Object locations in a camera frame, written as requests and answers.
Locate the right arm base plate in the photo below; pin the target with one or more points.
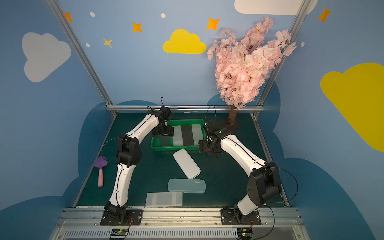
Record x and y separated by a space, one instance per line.
235 217

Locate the aluminium front rail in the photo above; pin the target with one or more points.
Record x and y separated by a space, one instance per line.
178 223

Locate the left circuit board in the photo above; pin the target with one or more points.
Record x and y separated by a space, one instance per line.
118 234

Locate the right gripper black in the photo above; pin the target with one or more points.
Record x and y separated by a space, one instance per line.
204 145

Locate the right circuit board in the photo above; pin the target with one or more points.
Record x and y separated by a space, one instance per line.
244 234

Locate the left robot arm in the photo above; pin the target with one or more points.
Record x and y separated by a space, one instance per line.
129 154

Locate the frosted pencil case front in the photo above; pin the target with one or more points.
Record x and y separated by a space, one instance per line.
165 199

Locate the purple pink toy shovel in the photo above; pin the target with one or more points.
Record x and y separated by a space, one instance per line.
100 163

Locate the frosted clear pencil case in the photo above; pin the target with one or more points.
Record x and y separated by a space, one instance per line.
197 133

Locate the circuit board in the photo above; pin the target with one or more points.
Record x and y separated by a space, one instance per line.
118 234
244 234

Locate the pink blossom artificial tree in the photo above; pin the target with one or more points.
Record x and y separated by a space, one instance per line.
242 67

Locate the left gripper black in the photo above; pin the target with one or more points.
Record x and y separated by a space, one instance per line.
163 131

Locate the black pencil case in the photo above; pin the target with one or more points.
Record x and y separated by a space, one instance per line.
187 135

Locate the white opaque pencil case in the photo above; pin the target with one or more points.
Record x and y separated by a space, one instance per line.
187 164

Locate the light blue pencil case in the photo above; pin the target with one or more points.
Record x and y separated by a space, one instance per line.
192 186

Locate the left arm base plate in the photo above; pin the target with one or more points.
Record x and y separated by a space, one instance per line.
123 217

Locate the dark translucent grey pencil case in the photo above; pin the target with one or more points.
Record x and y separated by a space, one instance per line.
165 141

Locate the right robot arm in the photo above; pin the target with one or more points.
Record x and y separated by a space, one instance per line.
264 181

